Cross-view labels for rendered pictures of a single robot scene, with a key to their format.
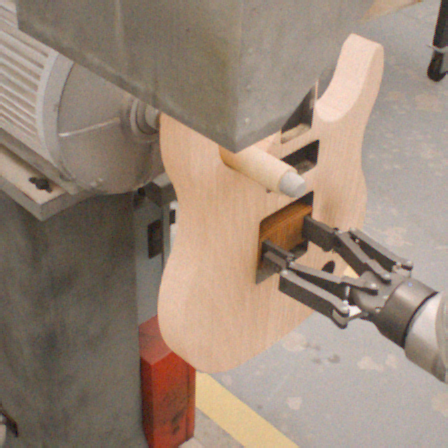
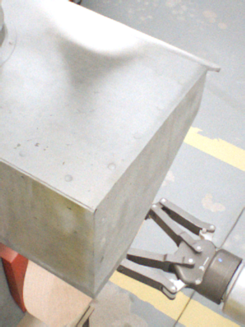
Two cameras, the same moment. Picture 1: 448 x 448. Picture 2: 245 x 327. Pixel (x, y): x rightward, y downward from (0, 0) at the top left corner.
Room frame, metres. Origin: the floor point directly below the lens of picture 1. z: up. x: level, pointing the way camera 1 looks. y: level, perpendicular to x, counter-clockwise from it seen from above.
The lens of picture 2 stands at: (0.34, 0.03, 1.85)
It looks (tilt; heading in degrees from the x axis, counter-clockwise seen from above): 52 degrees down; 346
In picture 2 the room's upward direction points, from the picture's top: 3 degrees clockwise
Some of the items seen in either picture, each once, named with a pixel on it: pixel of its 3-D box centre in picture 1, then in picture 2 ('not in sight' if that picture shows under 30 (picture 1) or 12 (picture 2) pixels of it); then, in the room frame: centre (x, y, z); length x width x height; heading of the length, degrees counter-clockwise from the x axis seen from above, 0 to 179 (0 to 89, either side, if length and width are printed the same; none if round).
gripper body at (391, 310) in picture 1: (390, 301); (203, 267); (0.69, -0.19, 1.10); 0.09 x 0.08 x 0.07; 46
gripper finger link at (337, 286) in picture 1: (329, 285); (155, 260); (0.72, -0.13, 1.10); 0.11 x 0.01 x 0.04; 67
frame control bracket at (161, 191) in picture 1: (199, 168); not in sight; (1.06, 0.04, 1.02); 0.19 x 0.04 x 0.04; 136
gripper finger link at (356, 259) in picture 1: (360, 264); (174, 232); (0.76, -0.17, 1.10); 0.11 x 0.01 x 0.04; 26
